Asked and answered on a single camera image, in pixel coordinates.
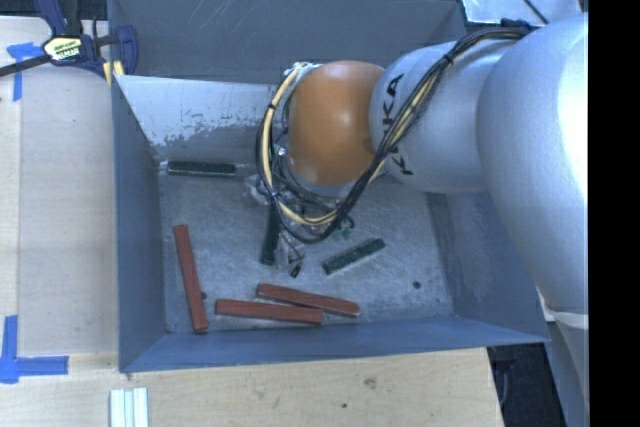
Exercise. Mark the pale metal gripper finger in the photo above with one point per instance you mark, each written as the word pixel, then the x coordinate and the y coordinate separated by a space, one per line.
pixel 284 249
pixel 296 265

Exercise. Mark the dark green flat block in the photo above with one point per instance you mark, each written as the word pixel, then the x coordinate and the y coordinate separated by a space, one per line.
pixel 201 168
pixel 353 256
pixel 269 240

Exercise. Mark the red-brown flat block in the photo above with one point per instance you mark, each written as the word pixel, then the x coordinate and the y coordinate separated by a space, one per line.
pixel 308 300
pixel 190 279
pixel 269 311

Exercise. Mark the grey metal bin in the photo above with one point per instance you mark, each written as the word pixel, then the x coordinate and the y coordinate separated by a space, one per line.
pixel 225 40

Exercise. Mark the pale wood flat board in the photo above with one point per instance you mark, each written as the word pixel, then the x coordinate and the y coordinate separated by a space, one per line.
pixel 65 215

